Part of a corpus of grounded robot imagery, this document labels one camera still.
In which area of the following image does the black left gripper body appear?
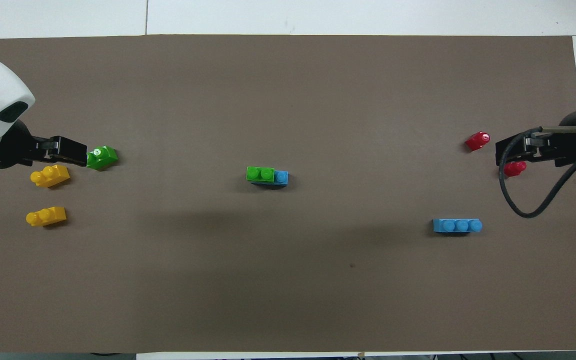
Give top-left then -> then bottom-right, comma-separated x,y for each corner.
0,120 -> 52,170

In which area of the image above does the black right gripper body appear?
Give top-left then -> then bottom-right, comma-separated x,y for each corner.
543,107 -> 576,168

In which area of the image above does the green two-stud toy block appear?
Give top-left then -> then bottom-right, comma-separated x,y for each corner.
87,145 -> 119,171
246,166 -> 276,184

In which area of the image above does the red one-stud toy block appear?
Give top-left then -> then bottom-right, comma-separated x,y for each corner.
465,131 -> 491,152
504,160 -> 528,179

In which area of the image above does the yellow two-stud toy block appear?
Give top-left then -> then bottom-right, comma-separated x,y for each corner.
30,164 -> 71,188
25,206 -> 67,228

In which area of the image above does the brown table mat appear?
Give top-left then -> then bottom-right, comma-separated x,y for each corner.
0,34 -> 576,354

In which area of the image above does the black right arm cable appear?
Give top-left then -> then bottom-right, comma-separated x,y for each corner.
498,127 -> 576,219

